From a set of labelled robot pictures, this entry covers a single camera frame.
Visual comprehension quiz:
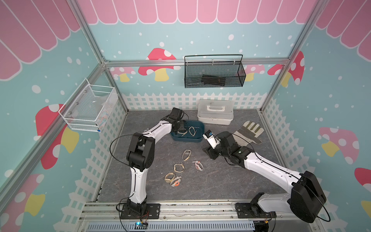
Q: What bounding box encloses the pink white watch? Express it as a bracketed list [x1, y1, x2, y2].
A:
[192, 160, 204, 171]

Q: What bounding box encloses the teal plastic storage box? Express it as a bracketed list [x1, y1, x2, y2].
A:
[170, 120, 205, 143]

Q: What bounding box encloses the green circuit board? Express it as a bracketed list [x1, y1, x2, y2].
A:
[134, 221, 148, 230]

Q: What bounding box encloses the black wire mesh basket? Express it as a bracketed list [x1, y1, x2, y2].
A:
[184, 54, 246, 89]

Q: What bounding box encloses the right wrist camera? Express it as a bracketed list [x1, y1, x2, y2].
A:
[203, 130, 220, 149]

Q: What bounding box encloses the grey slotted cable duct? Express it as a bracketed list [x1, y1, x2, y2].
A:
[86, 221, 256, 232]

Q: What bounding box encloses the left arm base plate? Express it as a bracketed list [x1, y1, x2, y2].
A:
[119, 203, 161, 220]

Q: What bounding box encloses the grey work glove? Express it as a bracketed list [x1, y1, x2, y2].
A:
[233, 121, 264, 146]

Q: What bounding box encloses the white plastic toolbox with handle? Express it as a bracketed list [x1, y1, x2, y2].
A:
[197, 99, 234, 125]

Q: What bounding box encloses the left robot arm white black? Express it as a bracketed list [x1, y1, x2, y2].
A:
[109, 107, 186, 219]

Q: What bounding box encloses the black item inside mesh basket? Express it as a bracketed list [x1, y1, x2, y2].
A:
[202, 75, 226, 86]

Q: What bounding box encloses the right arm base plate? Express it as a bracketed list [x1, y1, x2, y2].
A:
[235, 203, 277, 220]

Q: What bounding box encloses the aluminium rail frame front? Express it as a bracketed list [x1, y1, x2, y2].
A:
[78, 199, 318, 224]

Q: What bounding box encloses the white wire mesh basket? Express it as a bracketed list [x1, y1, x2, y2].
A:
[59, 79, 118, 132]

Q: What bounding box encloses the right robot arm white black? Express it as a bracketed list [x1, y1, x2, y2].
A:
[203, 130, 327, 223]

